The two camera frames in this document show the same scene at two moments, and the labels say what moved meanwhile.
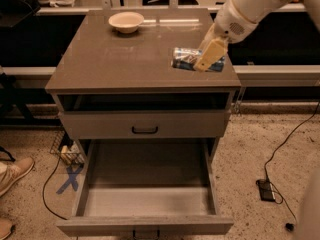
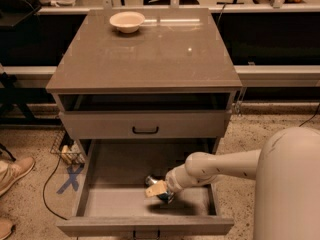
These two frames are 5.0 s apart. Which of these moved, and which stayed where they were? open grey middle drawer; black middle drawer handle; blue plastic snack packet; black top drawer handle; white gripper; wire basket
Moved: white gripper; blue plastic snack packet
Stayed: open grey middle drawer; black middle drawer handle; wire basket; black top drawer handle
